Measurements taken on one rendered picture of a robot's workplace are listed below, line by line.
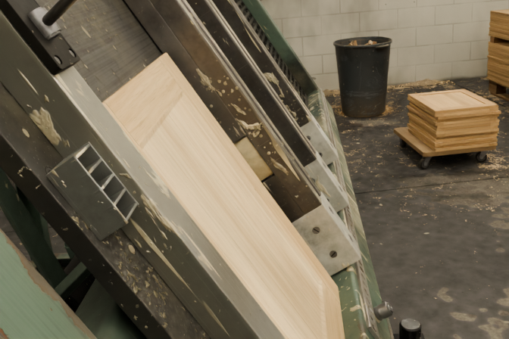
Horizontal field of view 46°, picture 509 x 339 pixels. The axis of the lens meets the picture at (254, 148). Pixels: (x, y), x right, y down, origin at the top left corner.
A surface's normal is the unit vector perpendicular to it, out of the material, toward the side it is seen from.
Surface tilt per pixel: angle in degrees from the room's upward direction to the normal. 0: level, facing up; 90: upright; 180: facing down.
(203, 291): 90
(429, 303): 0
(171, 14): 90
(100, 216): 89
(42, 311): 59
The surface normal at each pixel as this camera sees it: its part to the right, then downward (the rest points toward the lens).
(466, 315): -0.07, -0.95
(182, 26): -0.06, 0.32
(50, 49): 0.82, -0.53
